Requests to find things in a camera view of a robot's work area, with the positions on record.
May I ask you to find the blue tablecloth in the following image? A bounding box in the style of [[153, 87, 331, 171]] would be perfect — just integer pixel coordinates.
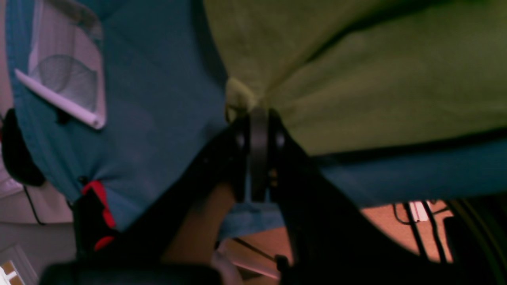
[[4, 0, 506, 231]]

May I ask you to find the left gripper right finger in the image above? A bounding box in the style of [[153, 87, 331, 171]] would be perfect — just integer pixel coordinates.
[[259, 110, 506, 285]]

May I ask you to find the orange black clamp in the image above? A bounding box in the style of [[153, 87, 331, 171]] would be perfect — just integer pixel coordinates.
[[70, 176, 119, 258]]

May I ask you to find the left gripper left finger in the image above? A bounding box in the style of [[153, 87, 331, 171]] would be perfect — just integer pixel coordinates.
[[40, 109, 260, 285]]

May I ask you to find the green t-shirt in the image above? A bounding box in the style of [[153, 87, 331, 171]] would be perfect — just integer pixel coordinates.
[[203, 0, 507, 155]]

